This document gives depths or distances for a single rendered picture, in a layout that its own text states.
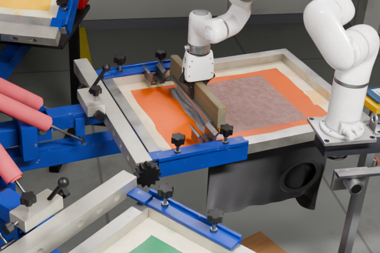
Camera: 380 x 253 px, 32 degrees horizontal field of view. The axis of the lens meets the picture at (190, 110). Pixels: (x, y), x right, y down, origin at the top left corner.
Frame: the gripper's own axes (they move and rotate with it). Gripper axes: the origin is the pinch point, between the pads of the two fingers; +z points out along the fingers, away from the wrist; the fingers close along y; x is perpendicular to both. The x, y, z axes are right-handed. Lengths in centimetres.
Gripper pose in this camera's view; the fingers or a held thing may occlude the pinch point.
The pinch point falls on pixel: (196, 91)
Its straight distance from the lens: 225.7
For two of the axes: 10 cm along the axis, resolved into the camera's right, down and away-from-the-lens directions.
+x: -3.9, -4.8, 7.8
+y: 9.2, -1.6, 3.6
